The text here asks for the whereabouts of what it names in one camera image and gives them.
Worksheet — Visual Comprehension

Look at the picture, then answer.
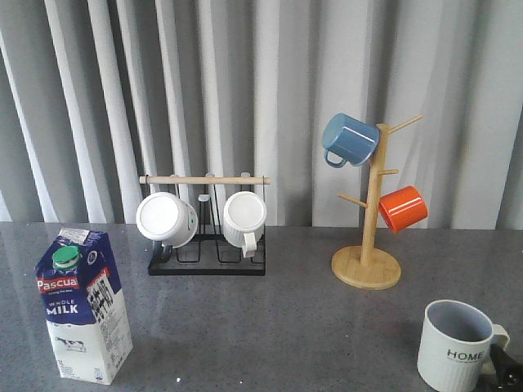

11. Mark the orange enamel mug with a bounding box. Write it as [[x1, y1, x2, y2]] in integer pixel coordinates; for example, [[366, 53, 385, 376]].
[[378, 185, 428, 233]]

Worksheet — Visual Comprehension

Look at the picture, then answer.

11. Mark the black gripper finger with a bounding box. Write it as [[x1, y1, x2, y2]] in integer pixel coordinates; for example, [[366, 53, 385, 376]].
[[490, 344, 522, 388]]

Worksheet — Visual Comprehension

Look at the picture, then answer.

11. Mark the wooden mug tree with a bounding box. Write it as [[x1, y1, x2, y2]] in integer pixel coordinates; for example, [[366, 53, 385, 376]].
[[331, 114, 422, 290]]

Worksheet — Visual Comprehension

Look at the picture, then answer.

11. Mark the cream HOME mug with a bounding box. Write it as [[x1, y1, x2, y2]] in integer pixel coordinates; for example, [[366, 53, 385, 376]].
[[417, 300, 510, 391]]

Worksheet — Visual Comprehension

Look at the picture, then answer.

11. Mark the white ribbed mug on rack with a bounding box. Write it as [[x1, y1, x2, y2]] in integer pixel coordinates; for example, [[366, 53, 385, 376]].
[[222, 191, 267, 258]]

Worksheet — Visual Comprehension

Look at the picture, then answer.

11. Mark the black wire mug rack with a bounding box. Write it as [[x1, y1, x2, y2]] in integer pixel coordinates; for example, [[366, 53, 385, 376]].
[[140, 172, 271, 276]]

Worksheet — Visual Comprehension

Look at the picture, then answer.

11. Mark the grey pleated curtain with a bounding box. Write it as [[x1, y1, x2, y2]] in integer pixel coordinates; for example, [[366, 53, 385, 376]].
[[1, 1, 522, 229]]

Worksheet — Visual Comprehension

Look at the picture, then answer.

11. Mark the blue white milk carton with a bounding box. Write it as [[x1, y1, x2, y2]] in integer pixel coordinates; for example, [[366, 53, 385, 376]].
[[35, 228, 133, 385]]

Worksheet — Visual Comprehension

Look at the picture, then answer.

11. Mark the blue enamel mug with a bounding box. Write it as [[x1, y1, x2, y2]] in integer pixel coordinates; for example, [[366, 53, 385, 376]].
[[322, 113, 380, 168]]

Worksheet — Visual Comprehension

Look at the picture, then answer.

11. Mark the white mug left on rack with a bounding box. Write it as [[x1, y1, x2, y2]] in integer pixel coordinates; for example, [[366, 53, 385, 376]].
[[136, 192, 199, 262]]

